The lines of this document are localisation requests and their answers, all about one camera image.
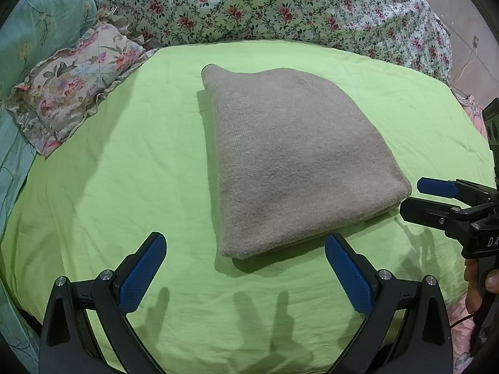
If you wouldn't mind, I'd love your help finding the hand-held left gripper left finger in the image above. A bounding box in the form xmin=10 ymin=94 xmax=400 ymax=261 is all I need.
xmin=39 ymin=232 xmax=168 ymax=374

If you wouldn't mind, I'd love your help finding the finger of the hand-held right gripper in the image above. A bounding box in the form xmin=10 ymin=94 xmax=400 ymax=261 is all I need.
xmin=398 ymin=197 xmax=474 ymax=239
xmin=416 ymin=177 xmax=497 ymax=208

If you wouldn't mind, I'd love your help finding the teal floral blanket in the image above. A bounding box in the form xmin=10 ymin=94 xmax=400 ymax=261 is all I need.
xmin=0 ymin=0 xmax=99 ymax=374

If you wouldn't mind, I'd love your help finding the floral ruffled pillow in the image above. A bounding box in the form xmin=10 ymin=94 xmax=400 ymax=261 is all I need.
xmin=6 ymin=21 xmax=157 ymax=159

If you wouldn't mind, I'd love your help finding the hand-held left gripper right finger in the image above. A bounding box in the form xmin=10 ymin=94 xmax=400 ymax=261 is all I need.
xmin=325 ymin=233 xmax=455 ymax=374

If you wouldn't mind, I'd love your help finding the light green bed sheet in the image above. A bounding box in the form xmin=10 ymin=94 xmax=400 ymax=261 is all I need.
xmin=0 ymin=39 xmax=496 ymax=374

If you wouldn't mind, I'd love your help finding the beige knit garment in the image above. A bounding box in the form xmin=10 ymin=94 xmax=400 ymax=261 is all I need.
xmin=201 ymin=64 xmax=413 ymax=260

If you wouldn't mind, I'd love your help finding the white floral blanket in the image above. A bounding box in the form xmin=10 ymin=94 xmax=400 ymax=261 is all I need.
xmin=94 ymin=0 xmax=455 ymax=86

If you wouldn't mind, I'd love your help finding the person's right hand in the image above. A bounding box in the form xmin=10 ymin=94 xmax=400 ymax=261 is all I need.
xmin=464 ymin=259 xmax=499 ymax=313

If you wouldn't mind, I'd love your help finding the white cable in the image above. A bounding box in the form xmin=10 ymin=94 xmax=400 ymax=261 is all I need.
xmin=455 ymin=45 xmax=478 ymax=88

